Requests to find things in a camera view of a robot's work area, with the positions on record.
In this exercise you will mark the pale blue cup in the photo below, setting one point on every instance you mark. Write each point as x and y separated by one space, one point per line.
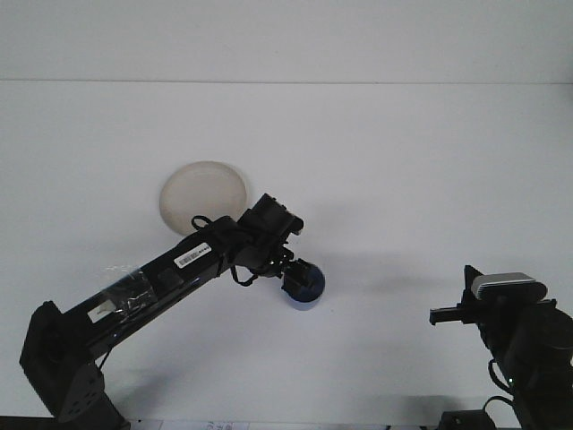
313 296

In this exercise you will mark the pale round plate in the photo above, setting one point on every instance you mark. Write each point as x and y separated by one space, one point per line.
201 192

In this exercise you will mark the clear glossy tape wrap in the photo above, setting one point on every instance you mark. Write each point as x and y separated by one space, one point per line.
134 291

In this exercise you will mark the white printed paper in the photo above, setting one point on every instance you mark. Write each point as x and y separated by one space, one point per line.
201 425

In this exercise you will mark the small white sticker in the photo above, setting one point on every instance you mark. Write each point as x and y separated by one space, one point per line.
100 312

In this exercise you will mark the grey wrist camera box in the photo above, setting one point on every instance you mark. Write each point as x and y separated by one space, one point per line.
506 280

